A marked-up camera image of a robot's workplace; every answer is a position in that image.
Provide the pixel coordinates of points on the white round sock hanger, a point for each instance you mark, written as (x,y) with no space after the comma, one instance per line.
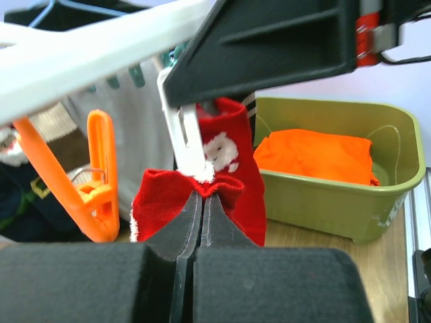
(38,67)

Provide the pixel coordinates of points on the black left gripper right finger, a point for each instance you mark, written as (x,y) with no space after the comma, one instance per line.
(237,281)

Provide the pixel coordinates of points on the cream brown striped sock front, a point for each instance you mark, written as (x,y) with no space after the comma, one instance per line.
(65,140)

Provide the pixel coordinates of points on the white clothes peg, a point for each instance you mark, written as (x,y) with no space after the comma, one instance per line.
(183,128)

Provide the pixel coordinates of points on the navy santa sock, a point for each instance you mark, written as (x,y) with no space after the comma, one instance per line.
(29,211)

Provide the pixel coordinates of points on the red black santa sock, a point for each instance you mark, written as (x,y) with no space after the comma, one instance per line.
(227,144)

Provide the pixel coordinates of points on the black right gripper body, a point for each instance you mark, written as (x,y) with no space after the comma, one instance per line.
(378,29)

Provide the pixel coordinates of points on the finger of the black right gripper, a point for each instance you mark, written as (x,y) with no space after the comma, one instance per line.
(244,46)

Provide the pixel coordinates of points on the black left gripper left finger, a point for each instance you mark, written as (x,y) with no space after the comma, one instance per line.
(111,282)

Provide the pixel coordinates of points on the light blue wire hanger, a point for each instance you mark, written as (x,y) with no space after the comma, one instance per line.
(67,15)

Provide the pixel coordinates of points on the orange cloth in bin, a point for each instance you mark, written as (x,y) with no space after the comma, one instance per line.
(308,153)

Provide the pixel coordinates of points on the green plastic bin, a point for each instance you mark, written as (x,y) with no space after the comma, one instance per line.
(360,213)

